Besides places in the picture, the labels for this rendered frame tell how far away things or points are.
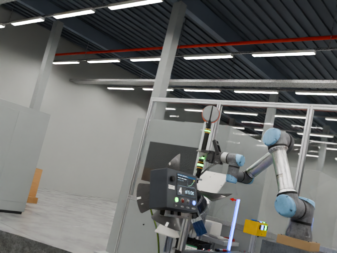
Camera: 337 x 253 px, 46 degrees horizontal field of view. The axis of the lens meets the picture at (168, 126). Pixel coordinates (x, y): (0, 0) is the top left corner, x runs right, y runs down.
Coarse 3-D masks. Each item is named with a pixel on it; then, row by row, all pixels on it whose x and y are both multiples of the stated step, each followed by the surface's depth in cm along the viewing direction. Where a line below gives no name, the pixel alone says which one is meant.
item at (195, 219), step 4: (196, 212) 271; (192, 216) 269; (196, 216) 268; (200, 216) 267; (192, 220) 266; (196, 220) 265; (200, 220) 264; (196, 224) 265; (200, 224) 266; (196, 228) 267; (200, 228) 267; (204, 228) 268; (196, 232) 268; (200, 232) 269; (204, 232) 270
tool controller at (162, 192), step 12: (168, 168) 192; (156, 180) 193; (168, 180) 190; (180, 180) 197; (192, 180) 205; (156, 192) 191; (168, 192) 188; (192, 192) 204; (156, 204) 189; (168, 204) 186; (180, 204) 194; (192, 204) 202
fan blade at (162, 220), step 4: (156, 212) 264; (152, 216) 262; (156, 216) 262; (160, 216) 262; (164, 216) 262; (156, 220) 260; (160, 220) 260; (164, 220) 260; (168, 220) 261; (172, 220) 261; (176, 220) 262; (180, 220) 263; (164, 224) 258; (168, 224) 259; (172, 224) 259; (180, 224) 261; (172, 228) 257; (176, 228) 258; (180, 228) 259
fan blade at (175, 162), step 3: (177, 156) 310; (174, 159) 310; (177, 159) 307; (171, 162) 311; (174, 162) 307; (177, 162) 304; (168, 165) 312; (171, 165) 309; (174, 165) 305; (177, 165) 302; (171, 168) 307; (174, 168) 303; (177, 168) 299; (180, 171) 294
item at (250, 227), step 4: (248, 220) 270; (252, 220) 269; (244, 224) 271; (248, 224) 270; (252, 224) 268; (256, 224) 266; (260, 224) 268; (264, 224) 273; (244, 228) 271; (248, 228) 269; (252, 228) 267; (256, 228) 265; (248, 232) 268; (252, 232) 266; (256, 232) 265; (260, 232) 269; (264, 232) 274
